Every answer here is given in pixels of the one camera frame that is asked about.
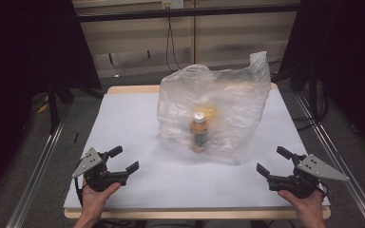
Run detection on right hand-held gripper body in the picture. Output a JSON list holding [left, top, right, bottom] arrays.
[[267, 154, 350, 200]]

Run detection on yellow object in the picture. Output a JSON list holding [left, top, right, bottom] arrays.
[[195, 104, 219, 124]]

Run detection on black horizontal bar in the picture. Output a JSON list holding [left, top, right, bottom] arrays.
[[75, 3, 302, 23]]

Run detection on wooden table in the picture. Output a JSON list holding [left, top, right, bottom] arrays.
[[63, 83, 333, 220]]

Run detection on black floor cable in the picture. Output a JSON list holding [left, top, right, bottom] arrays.
[[291, 80, 331, 133]]

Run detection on white table sheet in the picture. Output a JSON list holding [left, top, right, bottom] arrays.
[[64, 88, 331, 210]]

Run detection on white wall socket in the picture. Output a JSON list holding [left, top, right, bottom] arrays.
[[161, 0, 184, 10]]

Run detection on orange drink bottle white cap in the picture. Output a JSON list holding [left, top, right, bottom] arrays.
[[189, 111, 210, 154]]

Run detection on black curtain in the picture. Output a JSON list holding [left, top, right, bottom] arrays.
[[279, 0, 365, 161], [0, 0, 103, 205]]

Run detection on person's left hand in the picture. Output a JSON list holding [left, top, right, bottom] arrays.
[[81, 181, 123, 220]]

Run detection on person's right hand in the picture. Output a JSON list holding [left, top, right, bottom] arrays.
[[277, 189, 325, 220]]

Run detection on black metal stand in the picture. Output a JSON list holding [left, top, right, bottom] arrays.
[[46, 75, 104, 136], [271, 63, 322, 123]]

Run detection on black wall cable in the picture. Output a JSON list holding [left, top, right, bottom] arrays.
[[164, 16, 183, 73]]

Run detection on clear plastic bag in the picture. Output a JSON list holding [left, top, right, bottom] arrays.
[[156, 50, 272, 166]]

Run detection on silver floor rail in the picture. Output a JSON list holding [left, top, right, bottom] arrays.
[[5, 113, 69, 228], [294, 92, 365, 228]]

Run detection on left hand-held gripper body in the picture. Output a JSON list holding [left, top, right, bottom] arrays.
[[71, 147, 129, 193]]

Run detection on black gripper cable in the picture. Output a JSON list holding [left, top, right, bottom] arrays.
[[316, 180, 331, 200], [73, 177, 88, 207]]

